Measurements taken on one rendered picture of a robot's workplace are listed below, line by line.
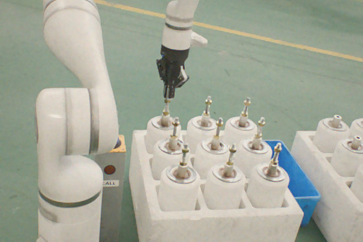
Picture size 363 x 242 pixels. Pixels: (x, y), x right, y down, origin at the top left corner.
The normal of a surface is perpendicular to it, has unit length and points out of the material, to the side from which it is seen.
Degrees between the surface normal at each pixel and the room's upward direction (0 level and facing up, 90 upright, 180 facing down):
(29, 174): 0
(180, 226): 90
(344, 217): 90
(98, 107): 35
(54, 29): 65
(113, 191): 90
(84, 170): 19
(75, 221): 90
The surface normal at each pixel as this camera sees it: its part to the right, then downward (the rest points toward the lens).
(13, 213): 0.14, -0.87
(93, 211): 0.82, 0.37
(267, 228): 0.21, 0.50
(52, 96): 0.15, -0.71
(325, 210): -0.97, -0.02
